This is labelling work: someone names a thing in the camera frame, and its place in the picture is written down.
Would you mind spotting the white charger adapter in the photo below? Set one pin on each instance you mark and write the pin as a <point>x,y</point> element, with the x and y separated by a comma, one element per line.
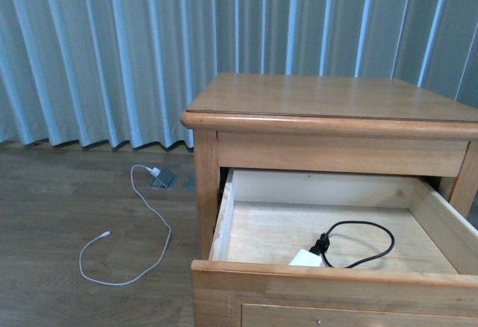
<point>305,258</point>

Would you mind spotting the wooden drawer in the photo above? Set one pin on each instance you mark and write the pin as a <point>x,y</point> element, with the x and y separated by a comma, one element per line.
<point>395,253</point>

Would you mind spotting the closed grey floor socket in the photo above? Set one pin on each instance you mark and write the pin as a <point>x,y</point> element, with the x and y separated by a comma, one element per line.
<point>189,183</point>

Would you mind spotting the open grey floor socket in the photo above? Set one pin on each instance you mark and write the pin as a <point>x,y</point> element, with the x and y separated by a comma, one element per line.
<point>166,180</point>

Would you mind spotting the white plug in floor socket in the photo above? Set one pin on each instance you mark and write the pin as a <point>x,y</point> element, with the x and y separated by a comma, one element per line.
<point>155,171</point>

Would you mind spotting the pale pleated curtain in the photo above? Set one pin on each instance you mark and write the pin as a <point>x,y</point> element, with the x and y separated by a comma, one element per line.
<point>123,70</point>

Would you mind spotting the wooden nightstand frame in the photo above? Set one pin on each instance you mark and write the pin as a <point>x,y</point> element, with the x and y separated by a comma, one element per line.
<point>329,124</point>

